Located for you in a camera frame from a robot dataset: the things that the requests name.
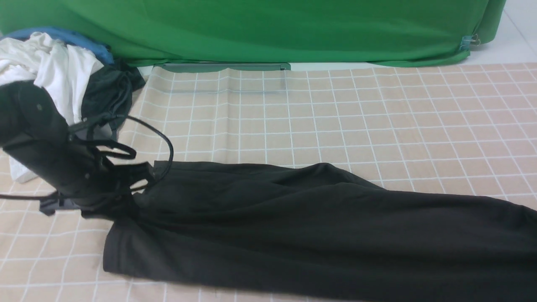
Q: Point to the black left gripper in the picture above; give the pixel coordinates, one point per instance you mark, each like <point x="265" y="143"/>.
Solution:
<point x="103" y="193"/>

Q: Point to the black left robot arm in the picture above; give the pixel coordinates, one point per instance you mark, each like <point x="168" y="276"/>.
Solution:
<point x="75" y="159"/>

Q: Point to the dark teal crumpled garment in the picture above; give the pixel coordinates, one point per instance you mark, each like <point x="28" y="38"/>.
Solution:
<point x="110" y="90"/>

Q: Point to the white crumpled shirt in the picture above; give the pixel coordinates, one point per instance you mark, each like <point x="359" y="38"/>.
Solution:
<point x="62" y="70"/>

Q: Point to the blue crumpled garment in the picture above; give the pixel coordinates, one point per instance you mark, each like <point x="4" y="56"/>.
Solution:
<point x="101" y="51"/>

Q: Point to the green backdrop cloth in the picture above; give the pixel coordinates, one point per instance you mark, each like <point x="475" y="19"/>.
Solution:
<point x="395" y="33"/>

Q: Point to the beige checkered tablecloth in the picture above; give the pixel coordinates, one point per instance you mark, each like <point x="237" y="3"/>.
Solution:
<point x="469" y="130"/>

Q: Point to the blue binder clip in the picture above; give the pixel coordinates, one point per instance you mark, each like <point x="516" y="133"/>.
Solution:
<point x="468" y="41"/>

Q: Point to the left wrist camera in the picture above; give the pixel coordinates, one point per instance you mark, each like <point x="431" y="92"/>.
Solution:
<point x="97" y="127"/>

